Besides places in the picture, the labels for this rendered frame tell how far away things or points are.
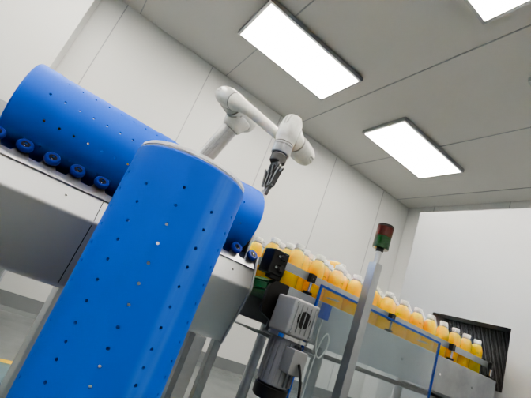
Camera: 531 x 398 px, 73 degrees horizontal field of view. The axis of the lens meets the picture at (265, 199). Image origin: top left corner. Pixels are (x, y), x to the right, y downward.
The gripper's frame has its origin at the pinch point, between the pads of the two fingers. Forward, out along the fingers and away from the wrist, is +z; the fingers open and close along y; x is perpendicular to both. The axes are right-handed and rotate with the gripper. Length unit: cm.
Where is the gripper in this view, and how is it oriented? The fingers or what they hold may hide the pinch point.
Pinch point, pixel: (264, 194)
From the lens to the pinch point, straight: 158.5
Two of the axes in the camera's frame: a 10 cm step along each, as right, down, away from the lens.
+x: -7.7, -4.5, -4.5
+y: -5.3, 0.7, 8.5
